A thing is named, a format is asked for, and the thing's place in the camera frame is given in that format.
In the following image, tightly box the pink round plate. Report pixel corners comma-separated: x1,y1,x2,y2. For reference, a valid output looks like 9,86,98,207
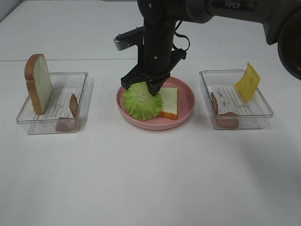
116,76,195,130

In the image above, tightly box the green lettuce leaf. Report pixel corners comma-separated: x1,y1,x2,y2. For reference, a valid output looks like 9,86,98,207
123,82,162,121

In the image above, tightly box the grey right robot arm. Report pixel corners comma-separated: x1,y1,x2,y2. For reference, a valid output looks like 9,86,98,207
114,0,301,95

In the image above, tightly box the bacon strip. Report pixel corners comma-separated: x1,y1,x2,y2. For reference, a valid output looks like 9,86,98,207
55,93,79,132
211,92,239,129

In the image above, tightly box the clear right plastic tray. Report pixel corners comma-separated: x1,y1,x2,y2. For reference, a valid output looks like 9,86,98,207
199,70,273,129

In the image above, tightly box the yellow cheese slice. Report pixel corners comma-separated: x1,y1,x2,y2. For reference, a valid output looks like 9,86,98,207
234,62,261,103

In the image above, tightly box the upright bread slice left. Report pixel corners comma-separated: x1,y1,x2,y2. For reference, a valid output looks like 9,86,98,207
24,54,53,115

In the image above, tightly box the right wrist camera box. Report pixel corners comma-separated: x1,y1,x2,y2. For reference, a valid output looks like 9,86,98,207
113,26,143,51

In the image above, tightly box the clear left plastic tray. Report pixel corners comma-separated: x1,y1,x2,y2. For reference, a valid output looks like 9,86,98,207
16,72,94,135

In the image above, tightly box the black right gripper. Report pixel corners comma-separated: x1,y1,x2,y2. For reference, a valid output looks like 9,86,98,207
121,26,187,96

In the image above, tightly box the bread slice with brown crust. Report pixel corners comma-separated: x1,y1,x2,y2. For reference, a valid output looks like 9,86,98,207
158,88,178,120

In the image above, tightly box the clear plastic tray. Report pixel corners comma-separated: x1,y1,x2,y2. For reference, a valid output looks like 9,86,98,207
16,72,94,135
199,70,273,129

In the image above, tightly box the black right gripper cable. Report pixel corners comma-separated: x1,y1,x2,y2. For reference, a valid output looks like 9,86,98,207
171,20,190,52

